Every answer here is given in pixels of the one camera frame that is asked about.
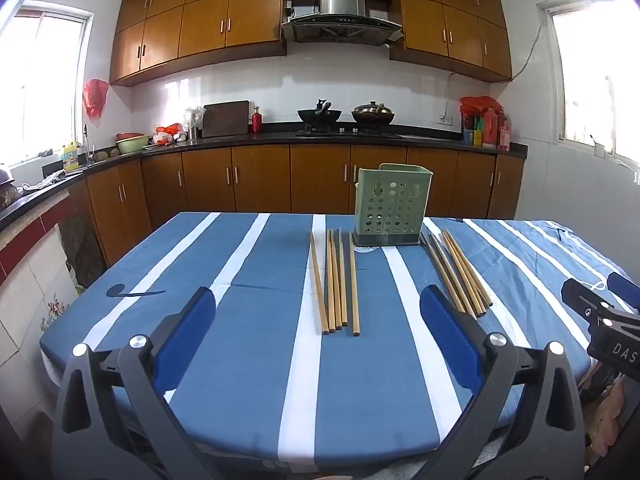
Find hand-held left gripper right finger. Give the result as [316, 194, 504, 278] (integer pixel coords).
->
[417, 284, 586, 480]

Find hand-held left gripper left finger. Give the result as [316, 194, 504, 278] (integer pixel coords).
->
[52, 286, 217, 480]

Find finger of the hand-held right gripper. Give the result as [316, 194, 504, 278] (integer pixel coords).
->
[607, 272, 640, 313]
[561, 278, 616, 323]

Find green perforated chopstick holder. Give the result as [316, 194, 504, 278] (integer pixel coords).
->
[351, 163, 434, 248]

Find blue white striped tablecloth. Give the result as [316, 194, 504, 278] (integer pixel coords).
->
[39, 211, 640, 466]

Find wooden base cabinets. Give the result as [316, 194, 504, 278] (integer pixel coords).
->
[65, 142, 526, 271]

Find condiment bottles group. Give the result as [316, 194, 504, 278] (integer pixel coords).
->
[462, 109, 511, 152]

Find green basin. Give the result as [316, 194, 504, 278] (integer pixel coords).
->
[116, 133, 151, 155]

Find red white plastic bag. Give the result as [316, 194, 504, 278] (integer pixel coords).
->
[152, 123, 187, 145]

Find grey dish cloth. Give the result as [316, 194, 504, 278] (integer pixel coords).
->
[22, 170, 68, 193]

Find metal cups in plastic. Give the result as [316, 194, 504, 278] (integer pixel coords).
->
[184, 107, 207, 140]

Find metal faucet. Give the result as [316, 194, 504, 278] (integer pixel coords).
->
[81, 124, 96, 166]

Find black kitchen countertop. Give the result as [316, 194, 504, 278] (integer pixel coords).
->
[0, 122, 529, 231]

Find dark cutting board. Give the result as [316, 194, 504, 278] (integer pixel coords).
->
[201, 100, 250, 138]

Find gas stove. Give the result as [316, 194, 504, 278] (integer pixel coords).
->
[294, 127, 403, 139]

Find pan with lid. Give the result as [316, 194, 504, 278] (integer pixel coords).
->
[350, 101, 396, 125]

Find red plastic bag on hook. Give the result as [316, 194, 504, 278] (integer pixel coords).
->
[82, 79, 110, 120]

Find black wok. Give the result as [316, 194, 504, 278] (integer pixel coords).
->
[297, 99, 343, 125]

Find steel range hood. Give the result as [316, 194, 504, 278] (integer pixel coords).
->
[280, 0, 404, 45]

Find window with white frame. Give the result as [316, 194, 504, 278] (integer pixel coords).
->
[537, 0, 640, 171]
[0, 0, 95, 168]

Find white wall cable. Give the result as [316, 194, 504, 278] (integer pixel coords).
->
[445, 22, 547, 117]

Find wooden wall cabinet unit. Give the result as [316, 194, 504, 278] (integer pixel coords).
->
[109, 0, 401, 87]
[390, 0, 513, 83]

